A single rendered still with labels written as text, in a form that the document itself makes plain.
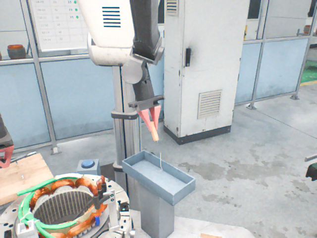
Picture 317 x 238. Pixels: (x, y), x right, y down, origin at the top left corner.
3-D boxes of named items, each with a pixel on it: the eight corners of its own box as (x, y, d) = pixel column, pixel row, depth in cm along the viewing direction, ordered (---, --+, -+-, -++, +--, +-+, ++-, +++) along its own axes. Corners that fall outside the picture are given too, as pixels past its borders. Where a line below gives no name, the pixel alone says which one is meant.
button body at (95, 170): (103, 221, 101) (96, 169, 90) (85, 222, 100) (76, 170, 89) (105, 208, 107) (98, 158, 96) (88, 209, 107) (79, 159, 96)
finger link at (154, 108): (166, 129, 75) (159, 98, 73) (144, 136, 73) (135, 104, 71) (159, 126, 81) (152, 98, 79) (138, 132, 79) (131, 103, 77)
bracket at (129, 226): (119, 246, 61) (118, 230, 58) (125, 233, 64) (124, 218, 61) (127, 247, 60) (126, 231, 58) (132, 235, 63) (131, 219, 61)
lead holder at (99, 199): (95, 210, 51) (93, 198, 50) (90, 198, 55) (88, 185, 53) (113, 204, 53) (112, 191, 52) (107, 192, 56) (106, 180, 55)
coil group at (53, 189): (52, 198, 67) (49, 185, 66) (51, 194, 69) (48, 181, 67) (76, 190, 70) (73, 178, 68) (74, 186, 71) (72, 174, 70)
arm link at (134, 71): (165, 47, 73) (137, 37, 73) (161, 44, 62) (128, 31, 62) (151, 87, 76) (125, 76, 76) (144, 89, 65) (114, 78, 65)
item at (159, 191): (191, 241, 93) (195, 178, 81) (171, 260, 86) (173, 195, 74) (145, 206, 109) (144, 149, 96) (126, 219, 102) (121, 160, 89)
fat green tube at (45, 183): (18, 200, 61) (16, 194, 60) (17, 190, 64) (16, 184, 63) (79, 181, 67) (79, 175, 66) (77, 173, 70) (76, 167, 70)
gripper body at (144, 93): (166, 100, 74) (160, 76, 73) (133, 109, 71) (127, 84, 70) (159, 100, 80) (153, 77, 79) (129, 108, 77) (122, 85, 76)
